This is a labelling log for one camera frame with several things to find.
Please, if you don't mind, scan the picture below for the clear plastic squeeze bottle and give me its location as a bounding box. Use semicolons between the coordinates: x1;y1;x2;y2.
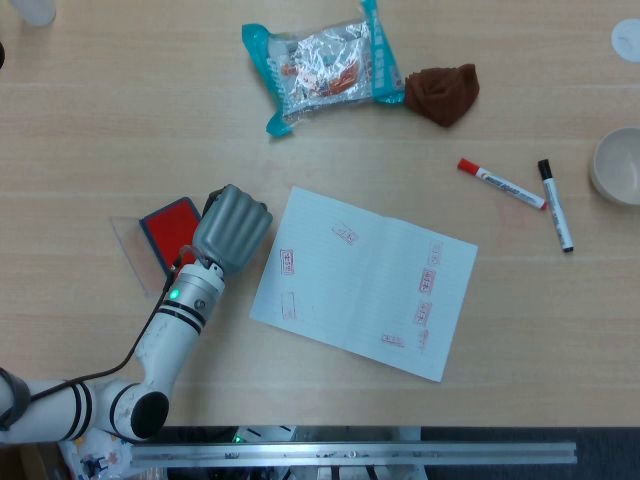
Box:
9;0;57;27

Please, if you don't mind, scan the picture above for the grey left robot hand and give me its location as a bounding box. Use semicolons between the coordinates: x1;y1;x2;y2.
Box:
191;183;274;276

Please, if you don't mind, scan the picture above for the white paper sheet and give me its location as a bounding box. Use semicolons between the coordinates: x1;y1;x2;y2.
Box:
248;186;479;385

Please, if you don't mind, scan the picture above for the brown folded cloth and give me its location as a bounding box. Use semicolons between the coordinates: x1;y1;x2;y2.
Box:
402;62;481;128

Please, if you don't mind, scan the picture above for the black whiteboard marker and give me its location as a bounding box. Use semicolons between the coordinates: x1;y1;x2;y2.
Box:
537;158;576;254

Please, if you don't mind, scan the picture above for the aluminium rail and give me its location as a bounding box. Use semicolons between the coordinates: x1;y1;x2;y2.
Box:
130;440;579;469

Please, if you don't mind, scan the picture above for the transparent ink pad lid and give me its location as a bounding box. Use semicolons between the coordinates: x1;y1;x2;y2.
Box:
108;215;169;297

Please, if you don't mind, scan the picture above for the white printed plastic bag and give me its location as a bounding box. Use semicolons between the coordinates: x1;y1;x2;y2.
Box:
54;432;134;480

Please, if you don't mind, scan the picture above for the teal and silver snack package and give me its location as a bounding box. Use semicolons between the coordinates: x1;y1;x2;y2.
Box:
241;0;405;138

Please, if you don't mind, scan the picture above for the red ink pad dark frame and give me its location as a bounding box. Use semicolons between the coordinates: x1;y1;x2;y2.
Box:
138;196;203;279

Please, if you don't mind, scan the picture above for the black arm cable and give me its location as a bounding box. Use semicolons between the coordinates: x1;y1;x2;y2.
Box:
29;244;199;401

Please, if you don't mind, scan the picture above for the beige bowl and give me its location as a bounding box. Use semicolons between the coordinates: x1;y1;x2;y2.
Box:
591;126;640;206

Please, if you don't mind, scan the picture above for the red whiteboard marker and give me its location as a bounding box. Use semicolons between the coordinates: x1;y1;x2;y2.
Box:
457;157;549;212

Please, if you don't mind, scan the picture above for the white round cable grommet cover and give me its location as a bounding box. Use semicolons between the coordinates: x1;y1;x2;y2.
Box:
610;17;640;64

